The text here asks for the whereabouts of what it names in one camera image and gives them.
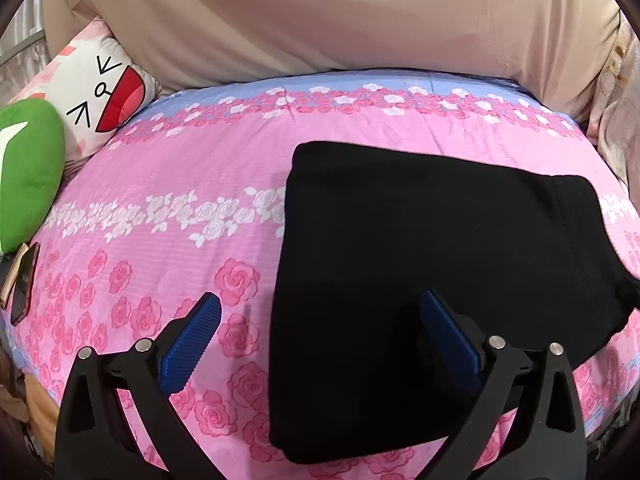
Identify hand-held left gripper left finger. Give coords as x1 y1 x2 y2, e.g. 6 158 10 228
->
54 291 223 480

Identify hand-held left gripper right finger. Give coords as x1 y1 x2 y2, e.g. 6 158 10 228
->
419 289 586 480

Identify black pants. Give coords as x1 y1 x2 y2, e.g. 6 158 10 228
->
269 141 640 465

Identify pink rose bed sheet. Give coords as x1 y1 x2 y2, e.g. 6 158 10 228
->
10 71 640 480

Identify orange cloth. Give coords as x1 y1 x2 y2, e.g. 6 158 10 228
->
20 372 58 461

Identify black smartphone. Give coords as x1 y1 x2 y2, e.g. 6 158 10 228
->
10 241 42 326

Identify beige phone case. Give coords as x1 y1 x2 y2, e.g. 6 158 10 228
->
0 242 30 311

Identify green plush toy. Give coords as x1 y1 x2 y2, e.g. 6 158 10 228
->
0 100 66 255

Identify white cartoon face pillow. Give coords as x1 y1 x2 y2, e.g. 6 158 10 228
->
10 17 162 162

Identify pale floral blanket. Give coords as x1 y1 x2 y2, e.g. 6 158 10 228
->
586 22 640 188

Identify beige padded headboard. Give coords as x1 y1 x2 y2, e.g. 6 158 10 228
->
40 0 623 122

